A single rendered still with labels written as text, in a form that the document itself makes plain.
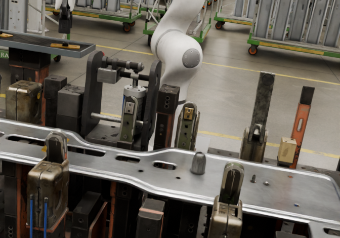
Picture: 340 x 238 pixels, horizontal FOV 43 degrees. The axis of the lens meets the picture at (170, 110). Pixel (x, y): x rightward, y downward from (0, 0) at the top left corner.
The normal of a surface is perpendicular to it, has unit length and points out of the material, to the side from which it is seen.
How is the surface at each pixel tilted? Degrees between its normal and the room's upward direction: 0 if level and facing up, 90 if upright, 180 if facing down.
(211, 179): 0
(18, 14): 87
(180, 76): 130
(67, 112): 90
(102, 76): 90
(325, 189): 0
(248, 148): 90
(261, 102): 81
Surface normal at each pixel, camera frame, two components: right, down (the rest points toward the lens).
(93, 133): 0.12, -0.94
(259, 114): -0.14, 0.17
